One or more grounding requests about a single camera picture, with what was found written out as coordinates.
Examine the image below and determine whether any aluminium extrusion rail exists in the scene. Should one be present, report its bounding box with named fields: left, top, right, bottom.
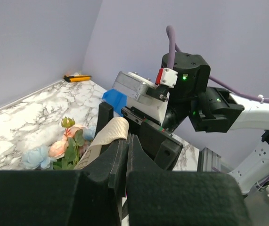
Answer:
left=197, top=147, right=234, bottom=173

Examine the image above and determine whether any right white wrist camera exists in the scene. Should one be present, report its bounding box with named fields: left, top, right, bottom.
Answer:
left=113, top=68, right=178, bottom=124

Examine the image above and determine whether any yellow black utility knife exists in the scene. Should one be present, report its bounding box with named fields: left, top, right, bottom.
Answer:
left=63, top=75, right=91, bottom=83

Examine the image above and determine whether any beige printed ribbon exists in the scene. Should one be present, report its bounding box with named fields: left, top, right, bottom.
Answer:
left=74, top=117, right=129, bottom=170

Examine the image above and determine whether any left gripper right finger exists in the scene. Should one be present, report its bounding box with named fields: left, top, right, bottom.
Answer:
left=126, top=135, right=252, bottom=226

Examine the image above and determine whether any blue plastic bin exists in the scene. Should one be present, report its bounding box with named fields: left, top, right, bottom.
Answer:
left=102, top=89, right=127, bottom=116

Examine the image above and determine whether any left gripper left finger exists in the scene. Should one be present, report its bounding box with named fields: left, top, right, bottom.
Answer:
left=0, top=139, right=128, bottom=226

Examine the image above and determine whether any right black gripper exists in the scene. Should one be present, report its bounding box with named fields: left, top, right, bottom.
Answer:
left=98, top=101, right=184, bottom=171

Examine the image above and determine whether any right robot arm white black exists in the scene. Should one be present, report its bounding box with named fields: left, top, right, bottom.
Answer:
left=102, top=52, right=269, bottom=194

